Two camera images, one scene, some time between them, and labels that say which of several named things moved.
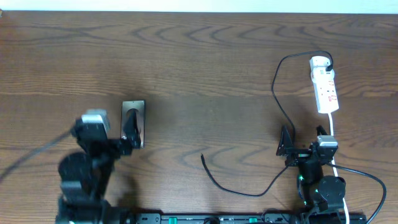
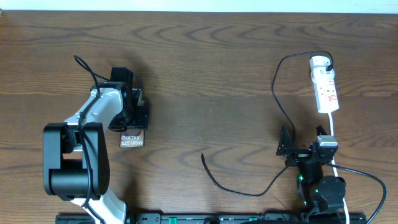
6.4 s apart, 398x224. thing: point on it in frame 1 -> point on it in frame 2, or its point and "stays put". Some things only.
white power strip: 325,89 stays put
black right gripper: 298,155 stays put
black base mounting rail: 266,218 stays put
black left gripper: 112,144 -> 140,113
